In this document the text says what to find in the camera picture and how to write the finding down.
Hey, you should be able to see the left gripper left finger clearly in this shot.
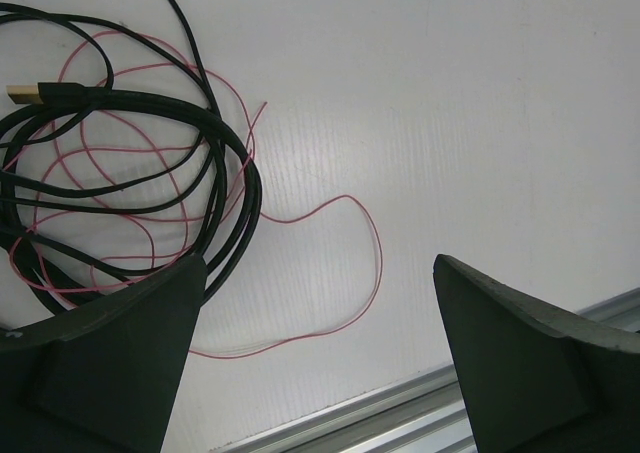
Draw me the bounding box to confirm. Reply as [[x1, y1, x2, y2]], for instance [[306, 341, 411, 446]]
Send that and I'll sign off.
[[1, 256, 207, 452]]

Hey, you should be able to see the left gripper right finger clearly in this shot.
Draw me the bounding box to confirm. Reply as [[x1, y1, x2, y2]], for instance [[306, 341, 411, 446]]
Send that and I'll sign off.
[[433, 254, 639, 452]]

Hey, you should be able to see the black cable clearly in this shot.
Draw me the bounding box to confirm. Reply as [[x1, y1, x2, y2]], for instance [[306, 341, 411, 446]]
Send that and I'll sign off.
[[0, 0, 265, 314]]

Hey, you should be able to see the thin pink wire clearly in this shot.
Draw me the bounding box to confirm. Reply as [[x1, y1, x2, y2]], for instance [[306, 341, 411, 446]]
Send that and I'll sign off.
[[9, 30, 384, 360]]

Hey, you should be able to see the aluminium mounting rail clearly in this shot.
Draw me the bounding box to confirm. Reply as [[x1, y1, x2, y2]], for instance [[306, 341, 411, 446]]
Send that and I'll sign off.
[[199, 287, 640, 453]]

